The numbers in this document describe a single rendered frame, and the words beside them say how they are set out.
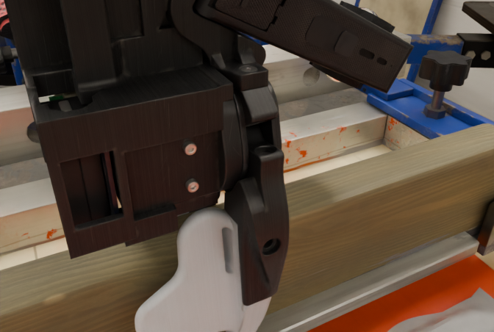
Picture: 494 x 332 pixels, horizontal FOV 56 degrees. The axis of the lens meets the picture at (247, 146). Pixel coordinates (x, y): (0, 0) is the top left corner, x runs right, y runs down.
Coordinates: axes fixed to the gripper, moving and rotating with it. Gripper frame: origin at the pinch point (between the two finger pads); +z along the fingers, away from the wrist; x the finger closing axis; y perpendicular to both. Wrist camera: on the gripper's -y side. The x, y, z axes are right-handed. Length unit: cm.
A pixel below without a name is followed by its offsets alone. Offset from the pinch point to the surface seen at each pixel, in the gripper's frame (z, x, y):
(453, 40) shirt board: 8, -44, -69
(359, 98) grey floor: 101, -184, -174
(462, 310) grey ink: 4.7, 4.5, -14.9
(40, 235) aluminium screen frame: 4.4, -15.1, 8.7
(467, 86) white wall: 77, -132, -200
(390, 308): 5.2, 1.9, -11.2
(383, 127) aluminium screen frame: 3.1, -15.1, -25.1
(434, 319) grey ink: 5.0, 4.1, -12.9
